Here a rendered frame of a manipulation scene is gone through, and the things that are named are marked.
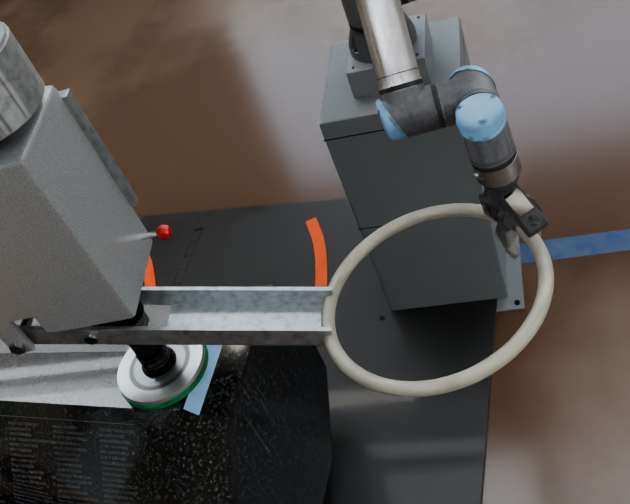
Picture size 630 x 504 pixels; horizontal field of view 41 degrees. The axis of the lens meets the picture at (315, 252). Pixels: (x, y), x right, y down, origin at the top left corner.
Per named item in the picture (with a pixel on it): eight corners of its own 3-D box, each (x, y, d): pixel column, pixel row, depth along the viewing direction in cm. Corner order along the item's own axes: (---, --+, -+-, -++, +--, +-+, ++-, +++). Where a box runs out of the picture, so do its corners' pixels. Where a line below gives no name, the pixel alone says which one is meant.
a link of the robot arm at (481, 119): (496, 83, 158) (507, 112, 151) (511, 133, 166) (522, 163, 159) (448, 99, 160) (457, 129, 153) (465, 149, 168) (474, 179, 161)
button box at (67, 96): (101, 214, 173) (27, 106, 153) (104, 205, 175) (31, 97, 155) (136, 206, 171) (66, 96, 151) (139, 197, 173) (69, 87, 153)
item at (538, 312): (320, 422, 163) (314, 414, 161) (326, 242, 197) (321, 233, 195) (576, 370, 148) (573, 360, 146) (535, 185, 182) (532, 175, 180)
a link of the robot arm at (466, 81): (431, 71, 170) (440, 105, 161) (487, 55, 168) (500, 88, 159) (441, 108, 176) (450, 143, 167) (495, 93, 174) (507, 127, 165)
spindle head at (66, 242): (-14, 356, 174) (-163, 205, 144) (16, 278, 189) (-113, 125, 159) (143, 328, 166) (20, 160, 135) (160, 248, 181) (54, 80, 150)
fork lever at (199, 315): (3, 357, 177) (-4, 343, 173) (28, 288, 190) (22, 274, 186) (331, 359, 173) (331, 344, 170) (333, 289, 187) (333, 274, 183)
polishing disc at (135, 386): (104, 400, 191) (101, 397, 190) (143, 326, 204) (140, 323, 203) (182, 409, 182) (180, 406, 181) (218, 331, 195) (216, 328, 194)
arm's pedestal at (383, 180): (383, 223, 322) (316, 37, 264) (516, 203, 308) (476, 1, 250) (376, 326, 288) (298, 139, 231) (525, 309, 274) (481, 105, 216)
